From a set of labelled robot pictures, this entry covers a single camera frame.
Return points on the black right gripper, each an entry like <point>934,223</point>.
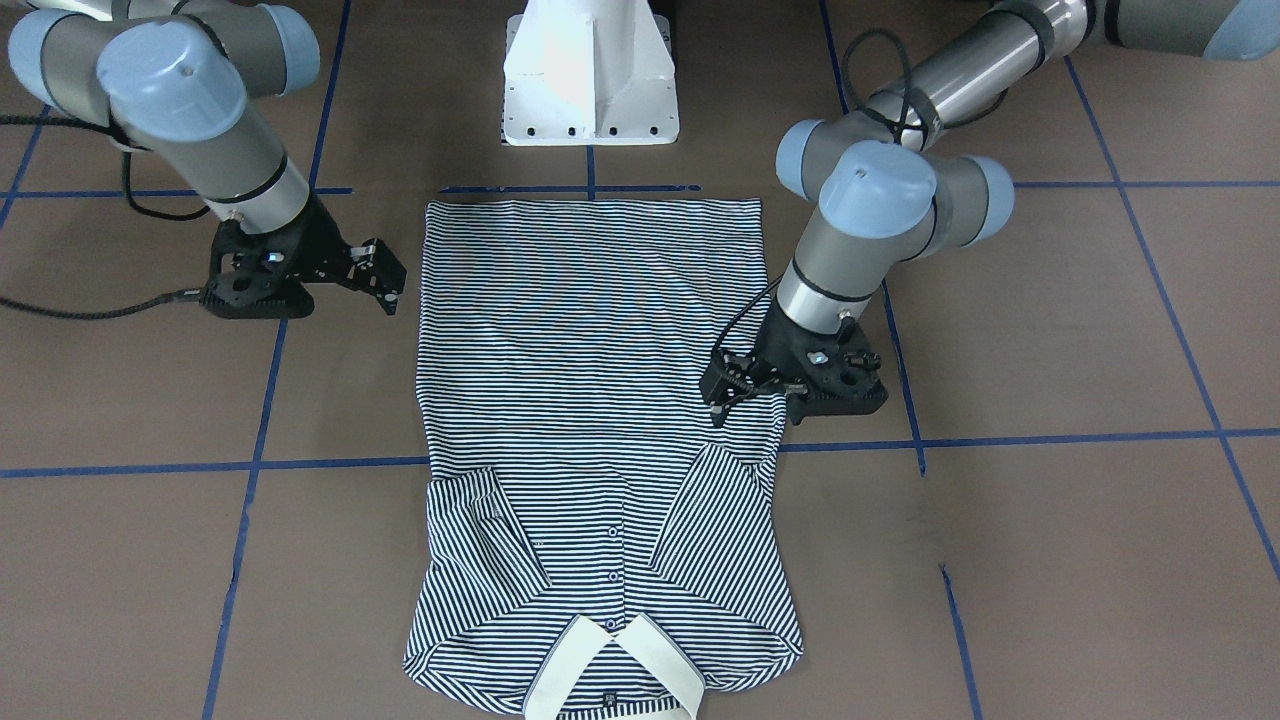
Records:
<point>316,243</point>

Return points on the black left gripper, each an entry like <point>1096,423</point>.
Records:
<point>777,347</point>

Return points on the blue white striped polo shirt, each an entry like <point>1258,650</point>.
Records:
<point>597,549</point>

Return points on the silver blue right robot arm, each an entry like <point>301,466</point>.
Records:
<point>180,80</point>

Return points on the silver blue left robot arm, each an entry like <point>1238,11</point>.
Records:
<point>880,199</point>

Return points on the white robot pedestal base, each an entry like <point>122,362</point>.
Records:
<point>590,73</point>

